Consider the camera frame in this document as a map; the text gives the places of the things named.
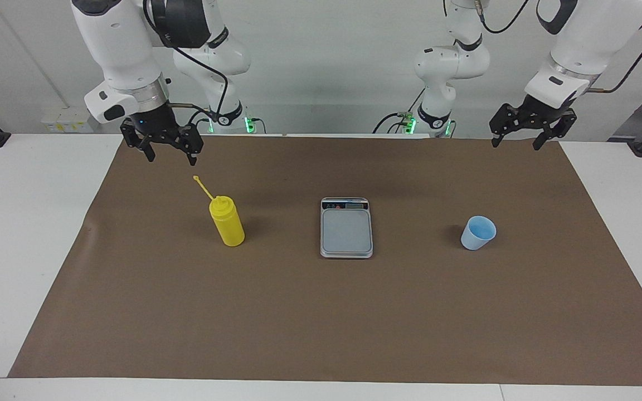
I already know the black right base cable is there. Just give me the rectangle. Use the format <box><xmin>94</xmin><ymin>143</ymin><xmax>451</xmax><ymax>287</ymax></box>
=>
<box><xmin>187</xmin><ymin>109</ymin><xmax>214</xmax><ymax>134</ymax></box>

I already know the brown table mat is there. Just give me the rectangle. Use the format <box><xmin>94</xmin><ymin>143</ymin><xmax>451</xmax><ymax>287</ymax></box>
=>
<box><xmin>8</xmin><ymin>134</ymin><xmax>642</xmax><ymax>387</ymax></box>

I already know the black left base cable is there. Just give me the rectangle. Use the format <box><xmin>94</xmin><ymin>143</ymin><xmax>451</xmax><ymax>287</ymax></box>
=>
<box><xmin>373</xmin><ymin>88</ymin><xmax>427</xmax><ymax>134</ymax></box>

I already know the silver digital kitchen scale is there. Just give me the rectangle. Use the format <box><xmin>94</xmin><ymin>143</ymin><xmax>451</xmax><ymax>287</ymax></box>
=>
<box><xmin>320</xmin><ymin>197</ymin><xmax>374</xmax><ymax>260</ymax></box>

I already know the light blue plastic cup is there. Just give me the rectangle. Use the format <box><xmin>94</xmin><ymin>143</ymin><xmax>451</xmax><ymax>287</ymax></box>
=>
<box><xmin>460</xmin><ymin>216</ymin><xmax>497</xmax><ymax>251</ymax></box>

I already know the yellow squeeze seasoning bottle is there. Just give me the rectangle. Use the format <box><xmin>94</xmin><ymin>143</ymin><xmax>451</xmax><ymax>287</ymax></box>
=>
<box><xmin>193</xmin><ymin>175</ymin><xmax>246</xmax><ymax>247</ymax></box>

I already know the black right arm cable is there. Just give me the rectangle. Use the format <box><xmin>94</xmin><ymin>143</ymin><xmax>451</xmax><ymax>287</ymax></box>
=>
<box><xmin>143</xmin><ymin>0</ymin><xmax>230</xmax><ymax>126</ymax></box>

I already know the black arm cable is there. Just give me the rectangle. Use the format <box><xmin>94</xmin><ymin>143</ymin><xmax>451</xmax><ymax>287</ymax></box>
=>
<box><xmin>474</xmin><ymin>0</ymin><xmax>642</xmax><ymax>94</ymax></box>
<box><xmin>143</xmin><ymin>0</ymin><xmax>230</xmax><ymax>126</ymax></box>

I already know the black base cable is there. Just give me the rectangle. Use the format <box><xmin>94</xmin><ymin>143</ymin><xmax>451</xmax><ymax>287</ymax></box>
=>
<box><xmin>187</xmin><ymin>109</ymin><xmax>214</xmax><ymax>134</ymax></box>
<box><xmin>373</xmin><ymin>88</ymin><xmax>427</xmax><ymax>134</ymax></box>

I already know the white wall socket box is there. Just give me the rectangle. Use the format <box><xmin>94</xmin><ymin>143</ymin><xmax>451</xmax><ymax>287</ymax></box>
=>
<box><xmin>41</xmin><ymin>106</ymin><xmax>94</xmax><ymax>133</ymax></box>

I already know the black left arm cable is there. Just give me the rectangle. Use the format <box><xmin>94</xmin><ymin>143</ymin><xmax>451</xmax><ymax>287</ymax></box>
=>
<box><xmin>474</xmin><ymin>0</ymin><xmax>642</xmax><ymax>94</ymax></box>

